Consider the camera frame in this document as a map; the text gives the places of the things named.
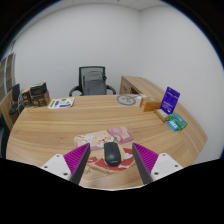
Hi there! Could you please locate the black computer mouse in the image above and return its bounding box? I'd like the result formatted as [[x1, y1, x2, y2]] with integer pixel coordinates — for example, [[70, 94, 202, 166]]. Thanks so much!
[[103, 141, 122, 167]]

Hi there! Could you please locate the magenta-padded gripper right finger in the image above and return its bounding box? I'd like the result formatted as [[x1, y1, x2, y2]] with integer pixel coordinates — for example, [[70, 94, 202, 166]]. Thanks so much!
[[131, 142, 185, 185]]

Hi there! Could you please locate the dark brown box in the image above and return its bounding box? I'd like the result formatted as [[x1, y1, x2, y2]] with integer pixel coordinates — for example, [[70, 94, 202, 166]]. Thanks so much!
[[29, 82, 51, 108]]

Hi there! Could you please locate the small brown box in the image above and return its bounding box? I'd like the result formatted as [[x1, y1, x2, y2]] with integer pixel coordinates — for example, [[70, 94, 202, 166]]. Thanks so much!
[[21, 87, 33, 108]]

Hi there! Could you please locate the purple standing card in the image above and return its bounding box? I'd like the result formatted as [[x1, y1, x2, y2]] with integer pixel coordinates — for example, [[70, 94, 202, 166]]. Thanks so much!
[[160, 86, 181, 115]]

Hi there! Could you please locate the white and green leaflet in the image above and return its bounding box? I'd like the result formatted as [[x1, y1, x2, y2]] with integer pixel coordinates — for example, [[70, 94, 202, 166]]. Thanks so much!
[[47, 96, 76, 110]]

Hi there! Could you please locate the wooden shelf unit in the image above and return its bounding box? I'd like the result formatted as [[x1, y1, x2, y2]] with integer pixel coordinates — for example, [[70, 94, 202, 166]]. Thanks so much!
[[0, 52, 18, 131]]

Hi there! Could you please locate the black mesh office chair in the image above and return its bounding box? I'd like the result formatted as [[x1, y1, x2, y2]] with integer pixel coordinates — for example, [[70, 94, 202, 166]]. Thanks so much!
[[68, 65, 117, 97]]

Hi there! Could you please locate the small tan box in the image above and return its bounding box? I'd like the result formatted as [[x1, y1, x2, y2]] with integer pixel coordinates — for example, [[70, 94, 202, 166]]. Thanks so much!
[[153, 108, 170, 122]]

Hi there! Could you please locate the pink cartoon print mouse pad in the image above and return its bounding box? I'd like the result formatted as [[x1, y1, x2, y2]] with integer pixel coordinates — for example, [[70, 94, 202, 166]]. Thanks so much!
[[73, 125, 138, 174]]

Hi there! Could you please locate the grey round disc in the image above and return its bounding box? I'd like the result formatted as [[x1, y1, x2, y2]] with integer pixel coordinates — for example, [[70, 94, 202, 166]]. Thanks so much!
[[115, 94, 138, 107]]

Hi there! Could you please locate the small blue box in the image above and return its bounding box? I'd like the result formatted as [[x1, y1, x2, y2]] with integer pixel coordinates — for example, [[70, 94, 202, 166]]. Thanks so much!
[[167, 119, 181, 132]]

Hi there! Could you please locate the small black visitor chair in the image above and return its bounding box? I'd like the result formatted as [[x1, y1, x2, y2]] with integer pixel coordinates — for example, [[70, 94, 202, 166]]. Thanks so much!
[[8, 83, 25, 118]]

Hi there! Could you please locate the black leather sofa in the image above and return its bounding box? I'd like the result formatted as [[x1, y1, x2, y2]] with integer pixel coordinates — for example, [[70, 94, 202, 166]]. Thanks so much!
[[0, 116, 12, 159]]

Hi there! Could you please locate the wooden side desk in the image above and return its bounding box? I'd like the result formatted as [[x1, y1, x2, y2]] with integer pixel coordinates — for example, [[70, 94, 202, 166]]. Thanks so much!
[[119, 75, 168, 101]]

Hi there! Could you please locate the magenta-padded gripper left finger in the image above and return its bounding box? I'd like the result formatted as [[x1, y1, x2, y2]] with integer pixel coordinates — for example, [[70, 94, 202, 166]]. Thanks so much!
[[40, 142, 92, 185]]

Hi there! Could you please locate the orange-brown box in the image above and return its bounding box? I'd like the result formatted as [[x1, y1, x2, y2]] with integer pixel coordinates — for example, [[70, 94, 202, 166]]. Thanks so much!
[[139, 97, 162, 113]]

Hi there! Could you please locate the green flat box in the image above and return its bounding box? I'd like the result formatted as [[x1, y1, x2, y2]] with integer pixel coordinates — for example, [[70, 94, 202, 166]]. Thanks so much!
[[168, 112, 189, 130]]

